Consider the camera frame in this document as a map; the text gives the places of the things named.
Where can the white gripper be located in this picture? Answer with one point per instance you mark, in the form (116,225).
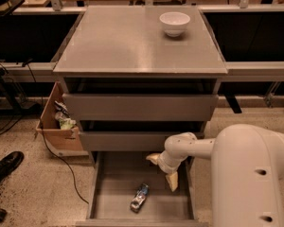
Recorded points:
(164,165)

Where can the redbull can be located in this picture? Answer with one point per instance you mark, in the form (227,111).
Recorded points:
(139,198)

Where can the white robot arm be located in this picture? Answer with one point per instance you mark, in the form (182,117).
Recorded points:
(247,163)

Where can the grey open bottom drawer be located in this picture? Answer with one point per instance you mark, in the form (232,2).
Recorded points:
(118,175)

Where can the grey middle drawer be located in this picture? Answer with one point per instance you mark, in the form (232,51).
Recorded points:
(124,140)

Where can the grey drawer cabinet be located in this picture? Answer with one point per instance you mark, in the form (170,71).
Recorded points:
(123,50)

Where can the grey top drawer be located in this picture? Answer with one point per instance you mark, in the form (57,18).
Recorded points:
(140,107)

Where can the brown cardboard box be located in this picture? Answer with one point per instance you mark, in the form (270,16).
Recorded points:
(48,126)

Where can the crumpled green white trash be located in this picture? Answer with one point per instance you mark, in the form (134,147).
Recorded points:
(63,117)

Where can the white ceramic bowl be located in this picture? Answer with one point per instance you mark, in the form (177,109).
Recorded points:
(174,23)

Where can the black leather shoe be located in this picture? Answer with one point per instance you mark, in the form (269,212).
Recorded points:
(10,163)

